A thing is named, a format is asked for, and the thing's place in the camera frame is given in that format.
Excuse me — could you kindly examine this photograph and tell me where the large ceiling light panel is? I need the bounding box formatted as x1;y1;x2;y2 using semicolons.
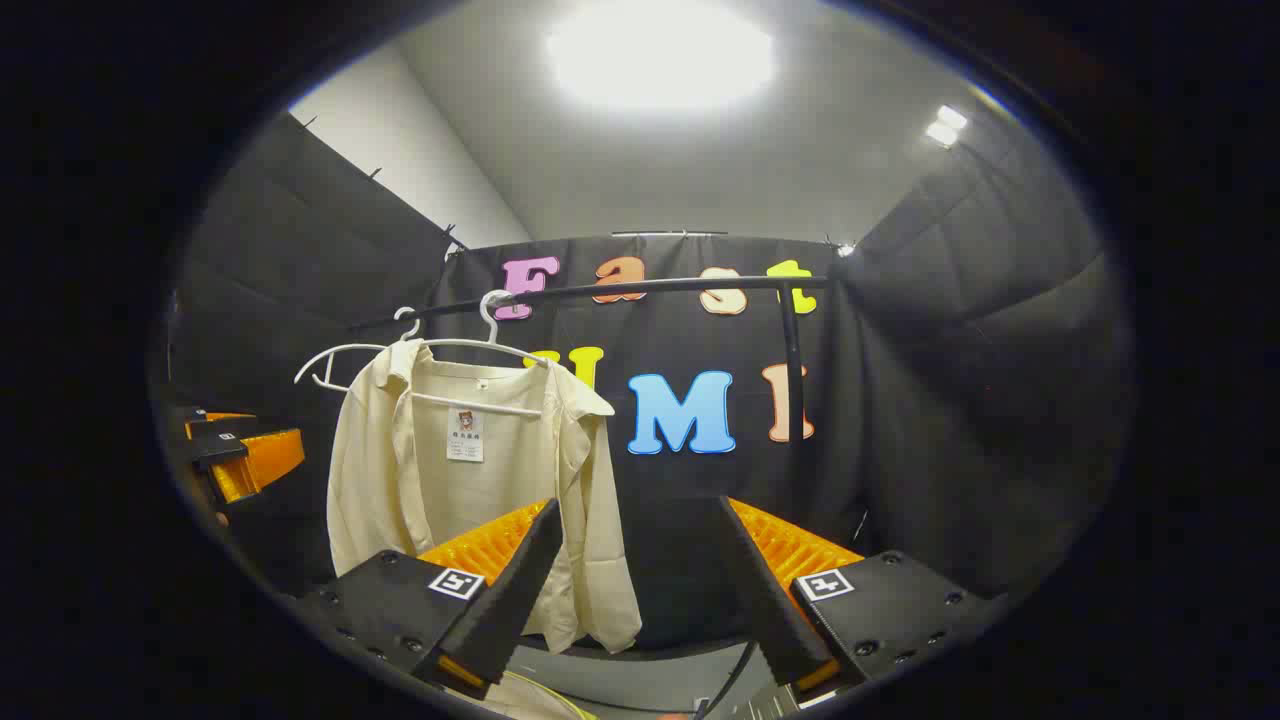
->
545;0;778;111

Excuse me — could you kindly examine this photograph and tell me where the cream shirt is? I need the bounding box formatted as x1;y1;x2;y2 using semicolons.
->
327;340;643;656

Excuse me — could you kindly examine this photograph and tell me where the white clothes hanger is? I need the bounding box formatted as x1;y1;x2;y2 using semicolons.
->
400;290;553;419
293;306;423;393

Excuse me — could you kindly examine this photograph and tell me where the black backdrop cloth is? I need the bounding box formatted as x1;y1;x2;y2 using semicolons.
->
165;110;1136;651

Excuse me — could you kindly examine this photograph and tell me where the small ceiling light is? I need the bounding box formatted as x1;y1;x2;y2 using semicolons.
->
924;104;970;150

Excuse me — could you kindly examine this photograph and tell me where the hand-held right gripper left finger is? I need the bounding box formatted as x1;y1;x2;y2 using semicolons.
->
295;498;564;701

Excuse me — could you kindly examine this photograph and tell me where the black cable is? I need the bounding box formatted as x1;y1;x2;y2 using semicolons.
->
695;640;759;720

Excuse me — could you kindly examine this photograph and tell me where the black metal clothes rack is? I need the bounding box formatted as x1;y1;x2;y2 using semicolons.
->
345;275;833;506

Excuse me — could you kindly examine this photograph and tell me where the grey slatted panel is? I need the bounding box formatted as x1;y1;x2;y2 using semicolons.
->
735;685;803;720

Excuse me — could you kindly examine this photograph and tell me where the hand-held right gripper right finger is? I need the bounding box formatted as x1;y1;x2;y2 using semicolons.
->
720;496;1003;698

